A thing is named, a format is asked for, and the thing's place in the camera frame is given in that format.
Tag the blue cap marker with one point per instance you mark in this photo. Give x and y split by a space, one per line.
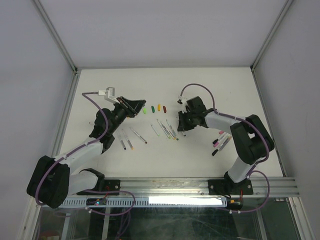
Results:
121 140

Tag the white slotted cable duct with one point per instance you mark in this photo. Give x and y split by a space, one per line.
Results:
143 202

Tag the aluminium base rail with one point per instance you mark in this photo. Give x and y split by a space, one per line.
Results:
275 187

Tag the black cap marker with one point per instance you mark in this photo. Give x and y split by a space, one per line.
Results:
221 145

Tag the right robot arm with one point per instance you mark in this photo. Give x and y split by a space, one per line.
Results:
251 139

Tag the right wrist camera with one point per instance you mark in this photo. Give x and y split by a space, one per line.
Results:
182 100

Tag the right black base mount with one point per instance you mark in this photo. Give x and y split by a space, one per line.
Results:
227 188

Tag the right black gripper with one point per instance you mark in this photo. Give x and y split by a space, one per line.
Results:
182 126

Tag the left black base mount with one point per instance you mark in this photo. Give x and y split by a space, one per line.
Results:
107 186

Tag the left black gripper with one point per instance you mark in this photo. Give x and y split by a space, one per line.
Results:
132 107

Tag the light green cap marker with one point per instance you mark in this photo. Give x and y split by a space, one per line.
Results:
154 129

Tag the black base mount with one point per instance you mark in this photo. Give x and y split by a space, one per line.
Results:
107 186
227 188

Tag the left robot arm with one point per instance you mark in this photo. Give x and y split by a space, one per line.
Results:
55 178

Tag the magenta cap marker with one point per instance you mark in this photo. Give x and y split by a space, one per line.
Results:
222 138

